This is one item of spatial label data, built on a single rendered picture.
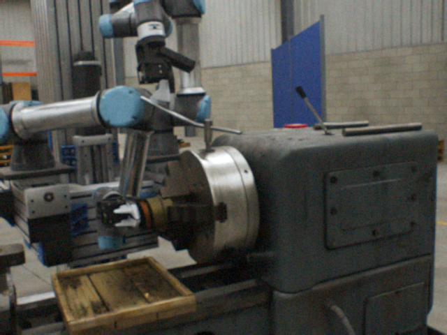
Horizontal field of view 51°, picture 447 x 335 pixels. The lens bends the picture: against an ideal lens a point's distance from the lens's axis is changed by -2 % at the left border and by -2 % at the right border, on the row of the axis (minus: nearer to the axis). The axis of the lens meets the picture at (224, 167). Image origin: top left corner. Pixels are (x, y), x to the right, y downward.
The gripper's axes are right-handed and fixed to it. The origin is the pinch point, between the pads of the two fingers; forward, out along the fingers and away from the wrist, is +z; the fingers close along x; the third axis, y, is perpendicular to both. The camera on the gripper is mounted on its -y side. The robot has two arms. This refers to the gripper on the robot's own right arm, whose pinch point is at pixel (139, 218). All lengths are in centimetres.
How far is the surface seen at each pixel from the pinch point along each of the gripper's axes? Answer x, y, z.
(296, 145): 16.9, -36.7, 16.9
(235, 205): 2.8, -21.6, 12.0
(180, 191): 4.7, -13.1, -4.3
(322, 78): 48, -344, -381
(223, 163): 12.7, -21.4, 6.0
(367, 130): 19, -62, 14
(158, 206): 2.5, -5.3, 0.0
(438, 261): -108, -278, -142
